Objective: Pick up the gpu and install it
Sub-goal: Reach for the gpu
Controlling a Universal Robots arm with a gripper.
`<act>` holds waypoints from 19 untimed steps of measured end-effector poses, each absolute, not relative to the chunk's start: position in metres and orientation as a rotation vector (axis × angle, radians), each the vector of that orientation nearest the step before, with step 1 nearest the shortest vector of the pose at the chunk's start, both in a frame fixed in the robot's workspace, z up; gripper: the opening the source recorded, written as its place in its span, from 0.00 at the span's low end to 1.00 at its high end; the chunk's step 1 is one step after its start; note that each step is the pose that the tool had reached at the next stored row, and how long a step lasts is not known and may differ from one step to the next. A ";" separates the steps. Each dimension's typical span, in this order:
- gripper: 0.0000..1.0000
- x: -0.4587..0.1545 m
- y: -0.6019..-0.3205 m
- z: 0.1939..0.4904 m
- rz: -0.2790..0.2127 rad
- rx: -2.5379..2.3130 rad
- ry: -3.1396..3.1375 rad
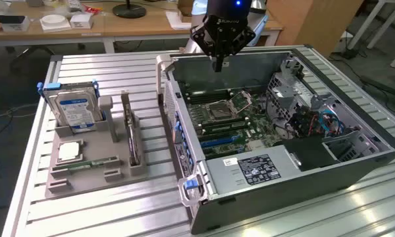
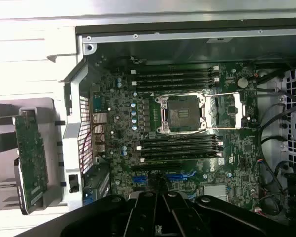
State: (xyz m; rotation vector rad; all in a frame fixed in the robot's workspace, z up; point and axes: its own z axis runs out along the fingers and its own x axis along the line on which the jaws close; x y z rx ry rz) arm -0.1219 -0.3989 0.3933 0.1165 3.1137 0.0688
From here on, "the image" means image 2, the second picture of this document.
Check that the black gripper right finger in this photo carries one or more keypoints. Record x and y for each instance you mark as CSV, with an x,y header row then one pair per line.
x,y
177,217

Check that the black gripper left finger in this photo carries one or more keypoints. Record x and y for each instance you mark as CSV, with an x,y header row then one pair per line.
x,y
143,217

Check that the blue expansion slot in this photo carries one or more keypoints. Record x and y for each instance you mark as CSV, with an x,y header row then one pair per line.
x,y
177,178

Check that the silver chipset heatsink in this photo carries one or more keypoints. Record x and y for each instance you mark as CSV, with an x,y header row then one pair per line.
x,y
215,192

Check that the green motherboard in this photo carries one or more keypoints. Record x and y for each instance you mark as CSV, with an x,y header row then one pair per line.
x,y
123,138

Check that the thin locking lever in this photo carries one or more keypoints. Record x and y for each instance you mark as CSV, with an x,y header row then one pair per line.
x,y
227,128

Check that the CPU socket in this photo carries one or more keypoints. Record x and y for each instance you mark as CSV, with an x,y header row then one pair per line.
x,y
180,114

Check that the open black PC case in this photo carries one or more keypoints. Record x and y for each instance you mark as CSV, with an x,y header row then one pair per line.
x,y
74,118

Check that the silver socket cover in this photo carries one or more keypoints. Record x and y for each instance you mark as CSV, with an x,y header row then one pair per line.
x,y
238,111

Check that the coin cell battery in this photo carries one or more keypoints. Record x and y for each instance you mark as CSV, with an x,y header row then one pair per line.
x,y
242,82

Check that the grey parts rack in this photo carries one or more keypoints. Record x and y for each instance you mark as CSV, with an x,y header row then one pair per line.
x,y
5,128

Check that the black intrusion switch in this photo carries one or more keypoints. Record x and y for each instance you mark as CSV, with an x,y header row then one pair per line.
x,y
73,182

